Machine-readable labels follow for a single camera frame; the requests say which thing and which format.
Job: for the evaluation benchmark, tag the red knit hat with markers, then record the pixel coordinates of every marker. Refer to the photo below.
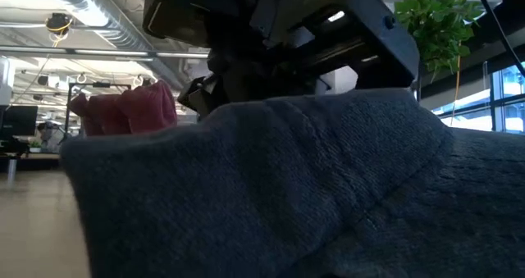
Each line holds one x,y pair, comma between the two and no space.
131,110

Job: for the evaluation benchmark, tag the silver ceiling air duct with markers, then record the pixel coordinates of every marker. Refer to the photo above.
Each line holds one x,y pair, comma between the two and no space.
98,11

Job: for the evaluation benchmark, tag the long ceiling light tube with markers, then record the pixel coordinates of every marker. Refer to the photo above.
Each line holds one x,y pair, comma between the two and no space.
102,53

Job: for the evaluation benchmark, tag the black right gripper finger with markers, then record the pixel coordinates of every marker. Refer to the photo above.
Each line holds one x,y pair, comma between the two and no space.
205,95

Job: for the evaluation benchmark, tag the black computer monitor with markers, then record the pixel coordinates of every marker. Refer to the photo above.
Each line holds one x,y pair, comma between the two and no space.
18,120

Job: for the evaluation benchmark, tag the small potted plant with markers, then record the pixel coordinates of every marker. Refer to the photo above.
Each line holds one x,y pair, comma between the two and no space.
35,145

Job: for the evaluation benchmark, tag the green leafy plant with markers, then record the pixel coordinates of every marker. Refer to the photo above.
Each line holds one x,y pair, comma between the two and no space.
441,24

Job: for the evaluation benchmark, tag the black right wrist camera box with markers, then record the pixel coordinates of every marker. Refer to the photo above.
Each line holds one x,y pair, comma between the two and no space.
180,11

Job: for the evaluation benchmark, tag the person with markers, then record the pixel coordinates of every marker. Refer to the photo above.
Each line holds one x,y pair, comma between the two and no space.
49,134

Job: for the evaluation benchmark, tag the grey knit hat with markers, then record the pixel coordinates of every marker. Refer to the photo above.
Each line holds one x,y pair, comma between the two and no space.
287,188

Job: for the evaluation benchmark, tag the tall black metal frame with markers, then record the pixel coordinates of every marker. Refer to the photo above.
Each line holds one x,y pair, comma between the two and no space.
96,85

